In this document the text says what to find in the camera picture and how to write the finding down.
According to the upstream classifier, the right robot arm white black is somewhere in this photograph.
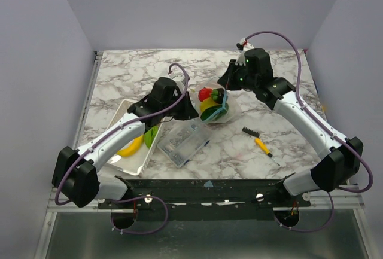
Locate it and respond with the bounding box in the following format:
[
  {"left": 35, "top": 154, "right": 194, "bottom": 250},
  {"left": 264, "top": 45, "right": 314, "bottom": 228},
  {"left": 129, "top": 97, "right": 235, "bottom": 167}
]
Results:
[{"left": 218, "top": 48, "right": 363, "bottom": 206}]

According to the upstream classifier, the yellow banana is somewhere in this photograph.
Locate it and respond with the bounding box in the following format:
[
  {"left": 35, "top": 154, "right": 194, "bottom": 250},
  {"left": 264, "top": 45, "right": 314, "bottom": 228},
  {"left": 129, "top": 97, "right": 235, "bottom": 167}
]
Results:
[{"left": 117, "top": 135, "right": 144, "bottom": 157}]

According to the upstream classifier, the clear plastic screw box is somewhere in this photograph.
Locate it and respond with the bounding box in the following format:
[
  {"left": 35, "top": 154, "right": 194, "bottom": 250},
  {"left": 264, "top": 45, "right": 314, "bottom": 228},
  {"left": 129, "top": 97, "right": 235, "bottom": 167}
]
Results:
[{"left": 157, "top": 119, "right": 211, "bottom": 168}]

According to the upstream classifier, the yellow handled screwdriver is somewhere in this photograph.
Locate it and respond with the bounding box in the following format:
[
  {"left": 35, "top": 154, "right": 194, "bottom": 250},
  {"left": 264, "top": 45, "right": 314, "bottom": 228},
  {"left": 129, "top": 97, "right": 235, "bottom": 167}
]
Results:
[{"left": 254, "top": 138, "right": 281, "bottom": 167}]

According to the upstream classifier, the yellow star fruit slice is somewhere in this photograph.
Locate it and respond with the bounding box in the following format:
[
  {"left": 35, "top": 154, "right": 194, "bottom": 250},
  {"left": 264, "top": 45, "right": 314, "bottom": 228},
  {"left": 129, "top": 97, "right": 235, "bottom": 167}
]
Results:
[{"left": 199, "top": 98, "right": 218, "bottom": 112}]

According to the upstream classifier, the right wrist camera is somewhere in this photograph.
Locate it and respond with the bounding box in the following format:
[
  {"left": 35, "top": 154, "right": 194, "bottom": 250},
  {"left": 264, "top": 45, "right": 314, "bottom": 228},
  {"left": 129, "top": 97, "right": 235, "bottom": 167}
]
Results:
[{"left": 235, "top": 38, "right": 254, "bottom": 66}]

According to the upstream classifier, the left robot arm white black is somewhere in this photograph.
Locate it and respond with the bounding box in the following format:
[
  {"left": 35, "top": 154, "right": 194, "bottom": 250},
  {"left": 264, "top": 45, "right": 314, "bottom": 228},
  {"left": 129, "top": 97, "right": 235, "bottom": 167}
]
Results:
[{"left": 52, "top": 76, "right": 198, "bottom": 208}]

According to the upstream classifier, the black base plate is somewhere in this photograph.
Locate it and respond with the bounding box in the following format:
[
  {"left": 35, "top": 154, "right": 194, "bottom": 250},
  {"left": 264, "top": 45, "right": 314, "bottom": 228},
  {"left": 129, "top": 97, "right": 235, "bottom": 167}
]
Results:
[{"left": 82, "top": 176, "right": 330, "bottom": 221}]

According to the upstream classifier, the green kiwi slice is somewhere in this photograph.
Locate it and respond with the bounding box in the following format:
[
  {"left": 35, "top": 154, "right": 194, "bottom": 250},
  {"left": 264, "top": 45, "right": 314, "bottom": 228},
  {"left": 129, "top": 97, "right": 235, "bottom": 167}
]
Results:
[{"left": 144, "top": 126, "right": 159, "bottom": 148}]

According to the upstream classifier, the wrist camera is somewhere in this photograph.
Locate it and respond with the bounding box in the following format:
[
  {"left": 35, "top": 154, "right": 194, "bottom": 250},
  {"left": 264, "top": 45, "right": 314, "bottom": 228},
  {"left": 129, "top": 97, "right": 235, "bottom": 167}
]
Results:
[
  {"left": 235, "top": 38, "right": 254, "bottom": 66},
  {"left": 169, "top": 74, "right": 186, "bottom": 90}
]

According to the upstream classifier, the black bit holder strip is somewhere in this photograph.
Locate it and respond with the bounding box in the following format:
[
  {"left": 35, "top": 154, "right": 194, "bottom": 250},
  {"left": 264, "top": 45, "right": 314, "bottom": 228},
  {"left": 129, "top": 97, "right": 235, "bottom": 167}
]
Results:
[{"left": 242, "top": 127, "right": 260, "bottom": 138}]

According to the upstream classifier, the green leafy vegetable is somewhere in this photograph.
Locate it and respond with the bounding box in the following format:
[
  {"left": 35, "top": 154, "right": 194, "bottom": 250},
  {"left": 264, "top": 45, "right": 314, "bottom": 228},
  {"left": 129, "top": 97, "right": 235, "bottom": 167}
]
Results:
[{"left": 200, "top": 103, "right": 229, "bottom": 123}]

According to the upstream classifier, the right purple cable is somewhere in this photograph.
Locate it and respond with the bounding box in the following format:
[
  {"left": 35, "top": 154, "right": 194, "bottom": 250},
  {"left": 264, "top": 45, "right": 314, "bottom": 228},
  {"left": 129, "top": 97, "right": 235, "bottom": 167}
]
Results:
[{"left": 236, "top": 31, "right": 374, "bottom": 232}]

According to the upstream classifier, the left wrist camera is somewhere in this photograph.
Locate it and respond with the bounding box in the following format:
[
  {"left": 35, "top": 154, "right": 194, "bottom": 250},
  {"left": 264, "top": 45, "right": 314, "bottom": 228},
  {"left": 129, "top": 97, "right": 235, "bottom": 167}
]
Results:
[{"left": 169, "top": 74, "right": 186, "bottom": 90}]

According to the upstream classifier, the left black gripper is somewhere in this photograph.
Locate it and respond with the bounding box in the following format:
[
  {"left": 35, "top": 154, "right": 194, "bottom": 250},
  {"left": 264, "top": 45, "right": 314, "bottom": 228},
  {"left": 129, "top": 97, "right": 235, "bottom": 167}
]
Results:
[{"left": 162, "top": 92, "right": 199, "bottom": 121}]

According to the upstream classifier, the clear zip top bag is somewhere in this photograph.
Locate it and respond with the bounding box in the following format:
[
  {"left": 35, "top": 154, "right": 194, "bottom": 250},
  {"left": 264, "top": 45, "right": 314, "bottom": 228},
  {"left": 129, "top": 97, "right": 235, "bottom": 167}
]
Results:
[{"left": 191, "top": 77, "right": 242, "bottom": 124}]

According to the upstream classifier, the red strawberry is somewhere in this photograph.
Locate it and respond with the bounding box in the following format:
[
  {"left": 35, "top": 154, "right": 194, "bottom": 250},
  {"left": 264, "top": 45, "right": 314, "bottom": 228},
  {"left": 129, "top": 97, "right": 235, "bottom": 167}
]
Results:
[{"left": 198, "top": 87, "right": 212, "bottom": 102}]

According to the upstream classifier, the black avocado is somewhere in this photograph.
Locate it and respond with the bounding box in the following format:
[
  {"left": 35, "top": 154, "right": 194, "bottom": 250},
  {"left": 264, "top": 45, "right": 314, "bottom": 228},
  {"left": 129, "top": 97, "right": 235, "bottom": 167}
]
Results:
[{"left": 210, "top": 88, "right": 225, "bottom": 104}]

